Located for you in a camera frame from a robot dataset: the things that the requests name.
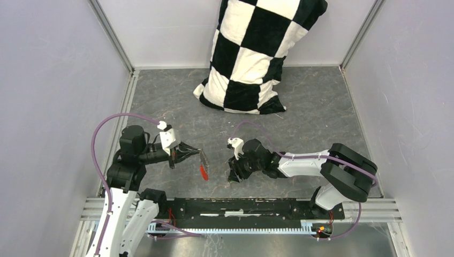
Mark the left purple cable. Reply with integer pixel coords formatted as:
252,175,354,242
90,113,201,257

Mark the metal key holder red handle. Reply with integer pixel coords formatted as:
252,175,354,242
199,149,209,181

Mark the white slotted cable duct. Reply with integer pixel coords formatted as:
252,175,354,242
146,223,316,236

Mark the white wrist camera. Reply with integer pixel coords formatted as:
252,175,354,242
228,138,244,160
157,121,181,154

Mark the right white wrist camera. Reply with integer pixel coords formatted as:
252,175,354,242
228,138,244,160

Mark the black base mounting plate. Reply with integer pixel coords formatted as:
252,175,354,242
157,198,345,229

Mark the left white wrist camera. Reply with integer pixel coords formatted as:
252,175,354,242
157,121,181,154

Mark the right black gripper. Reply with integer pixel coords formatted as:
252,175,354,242
228,149,263,183

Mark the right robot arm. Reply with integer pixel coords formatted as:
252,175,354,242
228,138,378,218

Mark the black white checkered pillow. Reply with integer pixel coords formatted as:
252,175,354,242
193,1,328,115

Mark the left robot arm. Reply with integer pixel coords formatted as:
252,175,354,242
86,125,200,256

